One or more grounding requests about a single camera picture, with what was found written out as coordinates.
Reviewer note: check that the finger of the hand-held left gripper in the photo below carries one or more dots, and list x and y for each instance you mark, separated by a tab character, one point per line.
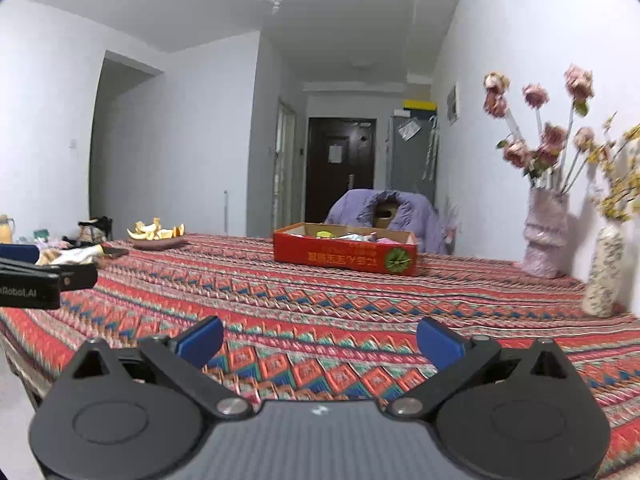
20	253
75	276

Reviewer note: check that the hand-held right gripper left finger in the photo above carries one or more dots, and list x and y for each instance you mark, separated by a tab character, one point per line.
200	340

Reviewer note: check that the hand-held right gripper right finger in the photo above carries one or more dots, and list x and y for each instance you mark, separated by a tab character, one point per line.
440	342

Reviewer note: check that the pink snack packet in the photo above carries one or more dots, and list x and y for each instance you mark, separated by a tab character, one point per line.
387	241

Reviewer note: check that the red cardboard box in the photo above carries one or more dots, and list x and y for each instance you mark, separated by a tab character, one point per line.
345	255

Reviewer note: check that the pile of snack packets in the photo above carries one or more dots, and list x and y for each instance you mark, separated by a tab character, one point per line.
357	236

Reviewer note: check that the white crumpled bag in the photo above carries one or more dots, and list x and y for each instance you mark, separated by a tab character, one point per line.
75	256

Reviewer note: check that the dark flat object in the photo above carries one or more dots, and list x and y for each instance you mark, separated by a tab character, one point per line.
115	252

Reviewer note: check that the brown plate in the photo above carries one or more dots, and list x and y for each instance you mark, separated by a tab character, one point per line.
157	244

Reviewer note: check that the red patterned tablecloth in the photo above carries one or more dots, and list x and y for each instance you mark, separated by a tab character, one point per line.
300	310

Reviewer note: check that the mop stick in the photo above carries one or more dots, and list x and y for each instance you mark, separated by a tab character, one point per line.
226	212

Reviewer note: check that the tall brown cardboard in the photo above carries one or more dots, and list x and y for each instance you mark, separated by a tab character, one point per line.
385	214

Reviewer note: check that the pink vase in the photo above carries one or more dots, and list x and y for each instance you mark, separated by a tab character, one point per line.
545	235

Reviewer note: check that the purple puffer jacket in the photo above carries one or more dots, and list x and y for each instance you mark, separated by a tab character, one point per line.
360	215

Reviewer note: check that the floral patterned bottle vase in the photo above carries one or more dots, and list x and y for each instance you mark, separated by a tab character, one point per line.
605	270

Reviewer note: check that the grey metal locker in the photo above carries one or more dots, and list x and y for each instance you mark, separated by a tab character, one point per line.
412	160

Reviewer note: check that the dark entrance door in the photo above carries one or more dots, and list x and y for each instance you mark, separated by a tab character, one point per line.
340	185

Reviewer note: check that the hanging folded umbrella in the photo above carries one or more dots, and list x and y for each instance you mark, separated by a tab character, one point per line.
431	147

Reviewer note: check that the white side door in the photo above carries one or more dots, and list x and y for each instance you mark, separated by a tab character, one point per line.
285	160

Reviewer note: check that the paper sheet on locker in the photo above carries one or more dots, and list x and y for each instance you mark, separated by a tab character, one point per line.
407	130

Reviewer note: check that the paper notice on door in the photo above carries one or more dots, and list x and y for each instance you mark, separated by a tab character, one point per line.
335	153

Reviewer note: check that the yellow dried flowers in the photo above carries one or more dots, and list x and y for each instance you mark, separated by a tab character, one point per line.
620	205

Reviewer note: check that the dried pink roses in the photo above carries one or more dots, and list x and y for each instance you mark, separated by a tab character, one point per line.
552	135

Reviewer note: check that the yellow box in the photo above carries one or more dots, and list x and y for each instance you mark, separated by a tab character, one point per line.
420	105

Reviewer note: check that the ceiling lamp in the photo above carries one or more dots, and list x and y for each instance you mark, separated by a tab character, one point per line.
275	4

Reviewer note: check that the pink wall decoration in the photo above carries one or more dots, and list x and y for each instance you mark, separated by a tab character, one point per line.
452	220

